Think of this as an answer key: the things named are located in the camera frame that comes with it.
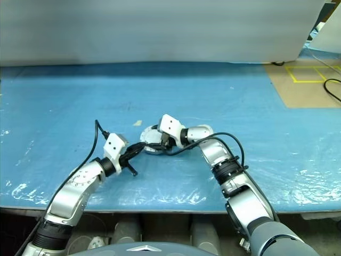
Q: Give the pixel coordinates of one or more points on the slanted white side board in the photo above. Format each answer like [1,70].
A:
[329,32]

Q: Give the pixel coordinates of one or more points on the blue plastic table sheet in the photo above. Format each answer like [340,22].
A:
[80,101]

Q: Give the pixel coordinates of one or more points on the dark grey rounded cylinder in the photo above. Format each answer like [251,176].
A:
[127,231]
[205,237]

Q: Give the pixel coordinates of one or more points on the brown cardboard sheet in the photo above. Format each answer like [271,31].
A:
[301,93]

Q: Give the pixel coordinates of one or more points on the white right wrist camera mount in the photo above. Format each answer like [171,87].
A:
[171,125]

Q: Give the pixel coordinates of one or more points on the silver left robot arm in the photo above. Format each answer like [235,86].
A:
[69,192]

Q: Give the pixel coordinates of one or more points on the silver round motor lid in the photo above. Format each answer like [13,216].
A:
[150,136]

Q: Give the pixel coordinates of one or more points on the white backdrop board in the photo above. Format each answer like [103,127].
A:
[160,29]

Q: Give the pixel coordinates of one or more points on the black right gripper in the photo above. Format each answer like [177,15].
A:
[167,141]

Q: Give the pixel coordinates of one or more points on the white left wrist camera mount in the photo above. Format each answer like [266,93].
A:
[113,145]

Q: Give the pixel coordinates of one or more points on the silver motor housing copper windings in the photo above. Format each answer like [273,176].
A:
[153,152]

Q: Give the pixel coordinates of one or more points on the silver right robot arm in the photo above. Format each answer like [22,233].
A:
[218,152]

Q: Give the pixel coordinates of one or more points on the black board caster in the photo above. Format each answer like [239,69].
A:
[278,63]

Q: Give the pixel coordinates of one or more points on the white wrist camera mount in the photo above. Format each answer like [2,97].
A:
[171,125]
[113,145]

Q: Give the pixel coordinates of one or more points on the grey robot torso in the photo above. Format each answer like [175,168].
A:
[149,249]

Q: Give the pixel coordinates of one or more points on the small beige tape scrap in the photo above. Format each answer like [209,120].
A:
[138,123]

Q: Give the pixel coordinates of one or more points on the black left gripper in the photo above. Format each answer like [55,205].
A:
[127,157]

